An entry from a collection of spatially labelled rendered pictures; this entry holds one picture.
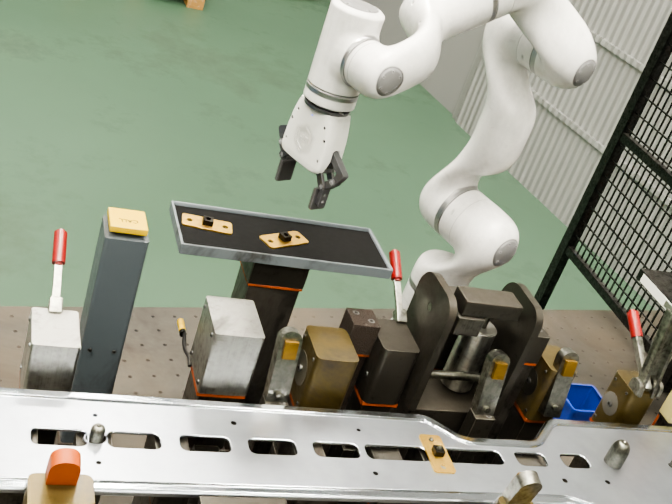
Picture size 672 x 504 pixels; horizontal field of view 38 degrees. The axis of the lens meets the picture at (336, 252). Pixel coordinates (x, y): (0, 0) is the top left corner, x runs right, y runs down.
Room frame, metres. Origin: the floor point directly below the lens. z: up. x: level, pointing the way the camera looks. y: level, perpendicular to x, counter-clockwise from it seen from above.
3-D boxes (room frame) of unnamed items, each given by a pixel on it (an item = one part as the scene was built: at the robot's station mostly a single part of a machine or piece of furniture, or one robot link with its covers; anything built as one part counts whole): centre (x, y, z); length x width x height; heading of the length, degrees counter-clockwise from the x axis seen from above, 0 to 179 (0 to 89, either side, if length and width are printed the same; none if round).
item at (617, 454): (1.38, -0.56, 1.02); 0.03 x 0.03 x 0.07
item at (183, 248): (1.44, 0.09, 1.16); 0.37 x 0.14 x 0.02; 115
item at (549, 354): (1.54, -0.43, 0.88); 0.11 x 0.07 x 0.37; 25
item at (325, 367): (1.33, -0.04, 0.89); 0.12 x 0.08 x 0.38; 25
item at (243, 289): (1.44, 0.09, 0.92); 0.10 x 0.08 x 0.45; 115
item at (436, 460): (1.24, -0.26, 1.01); 0.08 x 0.04 x 0.01; 24
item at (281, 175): (1.48, 0.13, 1.28); 0.03 x 0.03 x 0.07; 50
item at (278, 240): (1.44, 0.09, 1.17); 0.08 x 0.04 x 0.01; 140
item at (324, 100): (1.44, 0.09, 1.43); 0.09 x 0.08 x 0.03; 50
